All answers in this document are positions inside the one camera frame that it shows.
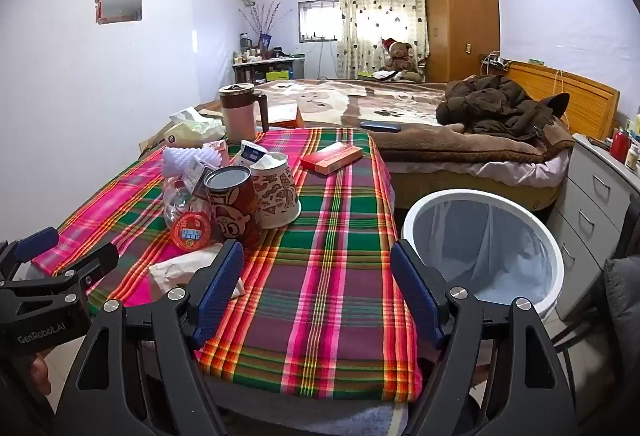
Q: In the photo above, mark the soft tissue pack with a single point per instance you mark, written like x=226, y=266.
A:
x=195, y=129

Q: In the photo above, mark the brown paw print blanket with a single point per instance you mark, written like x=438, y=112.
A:
x=350, y=101

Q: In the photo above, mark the orange cardboard box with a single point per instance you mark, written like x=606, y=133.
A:
x=285, y=116

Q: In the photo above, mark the chair with grey cushion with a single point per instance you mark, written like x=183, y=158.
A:
x=625, y=306

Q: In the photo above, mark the bed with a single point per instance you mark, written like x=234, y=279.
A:
x=450, y=178

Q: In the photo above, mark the small window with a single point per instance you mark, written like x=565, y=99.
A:
x=320, y=21

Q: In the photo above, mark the dark blue phone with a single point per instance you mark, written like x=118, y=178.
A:
x=380, y=126

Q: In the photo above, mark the white tissue paper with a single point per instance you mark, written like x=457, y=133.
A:
x=175, y=271

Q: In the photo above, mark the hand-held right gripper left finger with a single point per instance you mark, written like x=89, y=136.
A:
x=222, y=286

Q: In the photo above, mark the red medicine box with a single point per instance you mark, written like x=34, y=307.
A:
x=330, y=159

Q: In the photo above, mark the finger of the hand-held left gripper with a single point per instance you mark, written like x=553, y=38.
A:
x=37, y=240
x=92, y=263

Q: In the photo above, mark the brown jacket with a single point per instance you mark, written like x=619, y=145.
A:
x=490, y=101

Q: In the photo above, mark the red cartoon drink can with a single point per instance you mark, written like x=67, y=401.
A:
x=235, y=211

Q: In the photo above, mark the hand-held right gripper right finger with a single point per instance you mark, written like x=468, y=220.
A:
x=415, y=291

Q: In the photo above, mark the clear plastic bottle red cap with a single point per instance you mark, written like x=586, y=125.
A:
x=175, y=196

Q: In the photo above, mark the grey drawer cabinet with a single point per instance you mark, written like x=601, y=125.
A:
x=595, y=196

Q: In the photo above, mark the plaid tablecloth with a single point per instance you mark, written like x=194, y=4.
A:
x=325, y=276

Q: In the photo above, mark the patterned curtain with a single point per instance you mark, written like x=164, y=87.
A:
x=370, y=6

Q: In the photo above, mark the wooden wardrobe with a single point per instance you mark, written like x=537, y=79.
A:
x=460, y=6

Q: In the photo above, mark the white power strip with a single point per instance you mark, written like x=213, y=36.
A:
x=495, y=62

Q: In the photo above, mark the white foam fruit net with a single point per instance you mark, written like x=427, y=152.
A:
x=187, y=159

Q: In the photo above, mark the brown teddy bear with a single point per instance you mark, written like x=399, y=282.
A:
x=399, y=56

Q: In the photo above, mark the cluttered side desk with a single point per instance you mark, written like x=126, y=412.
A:
x=260, y=69

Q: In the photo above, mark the wooden headboard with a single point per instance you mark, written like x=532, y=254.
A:
x=585, y=101

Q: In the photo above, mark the white blue carton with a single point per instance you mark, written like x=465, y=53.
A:
x=250, y=151

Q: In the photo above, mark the red lidded plastic cup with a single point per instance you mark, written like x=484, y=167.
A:
x=190, y=231

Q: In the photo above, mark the vase with branches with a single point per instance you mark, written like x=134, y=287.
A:
x=265, y=36

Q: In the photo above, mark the white jar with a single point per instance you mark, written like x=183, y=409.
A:
x=633, y=159

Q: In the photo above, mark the patterned paper cup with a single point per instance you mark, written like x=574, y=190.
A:
x=277, y=196

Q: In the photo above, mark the white round bin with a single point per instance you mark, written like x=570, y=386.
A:
x=545, y=261

